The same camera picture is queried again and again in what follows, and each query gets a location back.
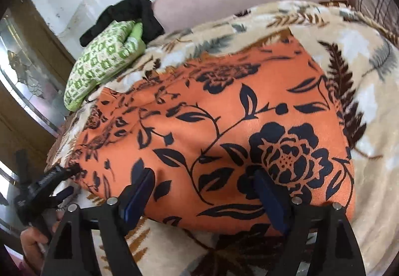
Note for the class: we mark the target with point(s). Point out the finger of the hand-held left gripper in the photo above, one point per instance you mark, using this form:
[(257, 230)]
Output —
[(62, 195), (60, 173)]

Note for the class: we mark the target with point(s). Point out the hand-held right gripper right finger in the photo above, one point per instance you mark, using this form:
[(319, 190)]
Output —
[(271, 201)]

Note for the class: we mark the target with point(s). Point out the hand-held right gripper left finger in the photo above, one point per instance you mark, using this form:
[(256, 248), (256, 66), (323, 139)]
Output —
[(137, 201)]

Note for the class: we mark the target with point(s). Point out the orange black floral garment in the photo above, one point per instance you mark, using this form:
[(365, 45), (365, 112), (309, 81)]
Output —
[(218, 92)]

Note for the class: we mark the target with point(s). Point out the person's left hand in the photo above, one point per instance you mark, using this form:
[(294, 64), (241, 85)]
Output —
[(32, 244)]

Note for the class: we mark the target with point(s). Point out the frosted glass door pane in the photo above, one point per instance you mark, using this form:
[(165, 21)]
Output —
[(25, 76)]

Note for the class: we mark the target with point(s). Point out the green white patterned pillow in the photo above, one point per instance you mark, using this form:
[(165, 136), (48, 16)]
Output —
[(93, 67)]

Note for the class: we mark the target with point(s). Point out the beige leaf print blanket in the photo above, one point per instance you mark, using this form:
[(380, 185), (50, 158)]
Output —
[(367, 107)]

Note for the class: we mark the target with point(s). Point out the brown wooden door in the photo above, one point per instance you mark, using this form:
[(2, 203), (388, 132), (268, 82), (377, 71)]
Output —
[(40, 39)]

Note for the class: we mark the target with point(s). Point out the black cloth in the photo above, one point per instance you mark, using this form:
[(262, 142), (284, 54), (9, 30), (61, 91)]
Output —
[(131, 7)]

